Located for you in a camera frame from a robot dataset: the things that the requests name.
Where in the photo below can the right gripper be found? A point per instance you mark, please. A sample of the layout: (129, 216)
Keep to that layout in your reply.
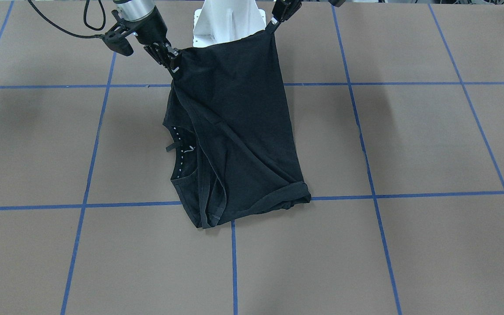
(153, 30)

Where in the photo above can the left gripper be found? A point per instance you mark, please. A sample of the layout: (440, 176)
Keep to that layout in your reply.
(285, 9)

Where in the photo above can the black graphic t-shirt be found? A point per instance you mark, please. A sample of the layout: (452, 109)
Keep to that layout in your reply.
(229, 119)

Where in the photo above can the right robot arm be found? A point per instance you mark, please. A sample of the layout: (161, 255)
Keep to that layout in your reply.
(135, 10)

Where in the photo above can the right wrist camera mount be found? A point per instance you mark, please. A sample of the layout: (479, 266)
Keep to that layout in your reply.
(115, 37)

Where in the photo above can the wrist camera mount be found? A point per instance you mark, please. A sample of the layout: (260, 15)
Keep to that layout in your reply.
(115, 37)
(337, 3)

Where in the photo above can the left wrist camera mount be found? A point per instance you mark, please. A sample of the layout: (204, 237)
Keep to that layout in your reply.
(337, 3)

